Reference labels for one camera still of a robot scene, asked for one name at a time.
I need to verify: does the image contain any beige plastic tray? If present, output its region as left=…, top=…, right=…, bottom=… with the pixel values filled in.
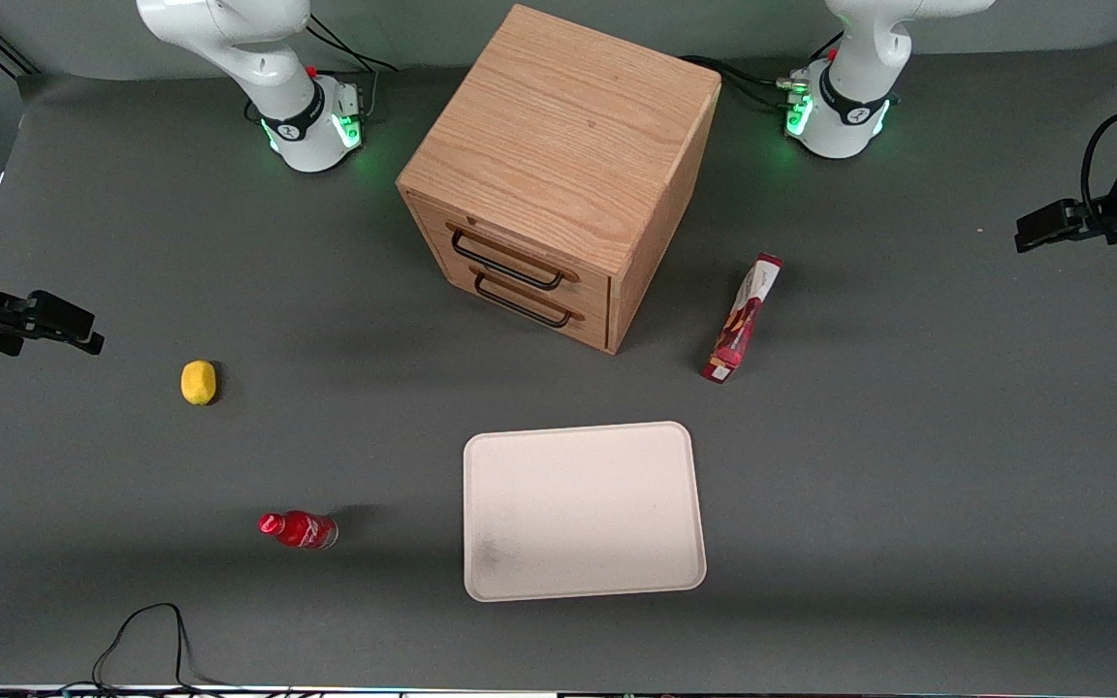
left=463, top=421, right=708, bottom=603

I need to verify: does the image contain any red soda bottle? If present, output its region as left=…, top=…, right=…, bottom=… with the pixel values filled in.
left=259, top=510, right=339, bottom=551

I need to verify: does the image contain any thin black loose cable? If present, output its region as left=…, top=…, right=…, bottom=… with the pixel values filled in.
left=54, top=603, right=293, bottom=697

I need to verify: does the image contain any dark grey table mat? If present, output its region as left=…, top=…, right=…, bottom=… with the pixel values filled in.
left=0, top=39, right=1117, bottom=691

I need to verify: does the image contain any yellow lemon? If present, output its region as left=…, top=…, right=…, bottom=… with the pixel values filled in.
left=180, top=360, right=218, bottom=406

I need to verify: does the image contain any black left arm base cable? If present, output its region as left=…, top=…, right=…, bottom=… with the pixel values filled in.
left=680, top=34, right=846, bottom=110

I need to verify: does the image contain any wooden drawer front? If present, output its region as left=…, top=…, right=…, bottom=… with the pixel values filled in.
left=406, top=192, right=613, bottom=313
left=418, top=244, right=611, bottom=354

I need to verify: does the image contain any black metal drawer handle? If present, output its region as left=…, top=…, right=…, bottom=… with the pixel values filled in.
left=472, top=270, right=576, bottom=329
left=449, top=227, right=567, bottom=291

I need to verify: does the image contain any black metal frame bar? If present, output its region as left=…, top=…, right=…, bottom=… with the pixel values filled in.
left=0, top=27, right=42, bottom=80

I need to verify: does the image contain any black arm base cable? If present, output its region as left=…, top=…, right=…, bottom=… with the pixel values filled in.
left=304, top=14, right=399, bottom=122
left=680, top=34, right=846, bottom=110

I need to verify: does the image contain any wooden drawer cabinet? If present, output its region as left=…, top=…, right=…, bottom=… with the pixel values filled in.
left=396, top=4, right=722, bottom=356

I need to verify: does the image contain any red cookie box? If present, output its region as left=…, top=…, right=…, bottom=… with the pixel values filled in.
left=701, top=253, right=784, bottom=385

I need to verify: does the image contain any black right arm base cable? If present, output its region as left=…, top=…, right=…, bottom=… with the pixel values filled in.
left=304, top=14, right=399, bottom=122

